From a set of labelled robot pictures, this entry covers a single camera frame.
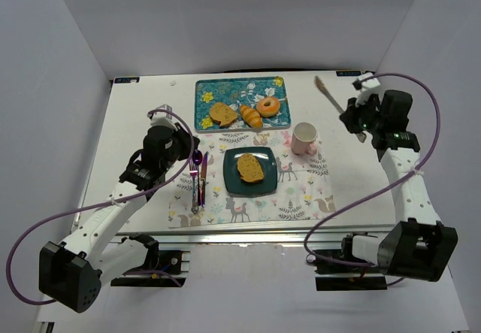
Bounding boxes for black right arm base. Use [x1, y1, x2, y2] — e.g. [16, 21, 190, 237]
[306, 232, 388, 292]

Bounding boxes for dark teal square plate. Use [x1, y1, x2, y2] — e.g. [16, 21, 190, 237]
[222, 147, 277, 198]

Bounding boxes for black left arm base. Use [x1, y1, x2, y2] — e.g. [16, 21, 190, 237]
[110, 244, 190, 288]

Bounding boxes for orange striped croissant roll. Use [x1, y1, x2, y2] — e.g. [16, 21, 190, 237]
[239, 104, 263, 129]

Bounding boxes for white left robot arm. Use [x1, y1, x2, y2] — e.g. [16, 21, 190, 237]
[39, 105, 198, 313]

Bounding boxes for pink ceramic mug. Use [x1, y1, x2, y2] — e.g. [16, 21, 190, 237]
[291, 122, 317, 156]

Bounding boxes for purple iridescent fork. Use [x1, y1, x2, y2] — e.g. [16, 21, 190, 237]
[189, 159, 199, 214]

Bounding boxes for purple iridescent spoon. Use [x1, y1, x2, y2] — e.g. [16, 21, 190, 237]
[192, 150, 203, 206]

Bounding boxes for teal floral tray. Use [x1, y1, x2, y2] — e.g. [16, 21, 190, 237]
[194, 76, 292, 132]

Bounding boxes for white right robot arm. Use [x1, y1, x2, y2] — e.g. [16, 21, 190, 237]
[340, 73, 458, 282]

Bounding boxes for animal print placemat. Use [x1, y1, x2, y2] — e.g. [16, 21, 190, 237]
[167, 130, 335, 228]

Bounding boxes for iridescent table knife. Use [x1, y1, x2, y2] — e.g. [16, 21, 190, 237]
[198, 152, 208, 207]

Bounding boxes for orange sugared bagel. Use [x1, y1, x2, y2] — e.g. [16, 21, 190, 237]
[256, 96, 280, 117]

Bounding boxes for silver metal tongs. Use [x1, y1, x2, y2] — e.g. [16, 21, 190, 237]
[314, 76, 367, 143]

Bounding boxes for brown bread slice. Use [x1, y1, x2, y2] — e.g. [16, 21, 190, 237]
[237, 153, 265, 183]
[209, 102, 238, 128]

